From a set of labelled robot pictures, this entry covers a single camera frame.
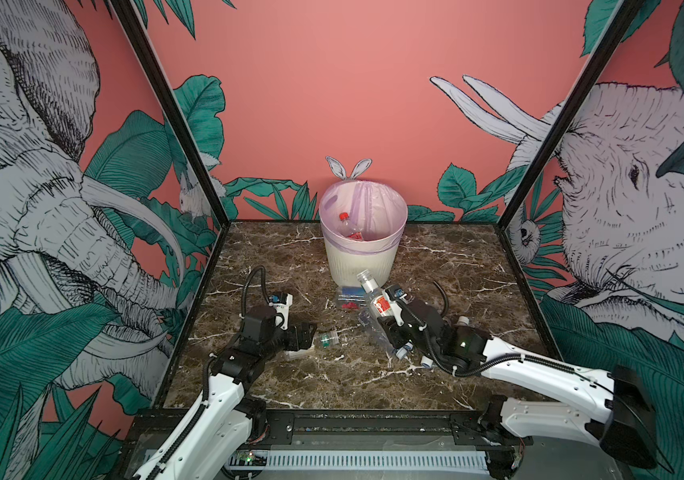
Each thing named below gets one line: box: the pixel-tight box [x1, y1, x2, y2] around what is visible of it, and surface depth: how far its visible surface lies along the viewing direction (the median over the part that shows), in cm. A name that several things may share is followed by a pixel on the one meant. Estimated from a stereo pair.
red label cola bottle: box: [338, 212, 364, 241], surface depth 101 cm
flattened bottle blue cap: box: [336, 286, 368, 310], surface depth 100 cm
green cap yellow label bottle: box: [320, 330, 340, 347], surface depth 88 cm
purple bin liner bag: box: [319, 180, 408, 255], surface depth 95 cm
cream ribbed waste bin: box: [321, 220, 407, 287], surface depth 83 cm
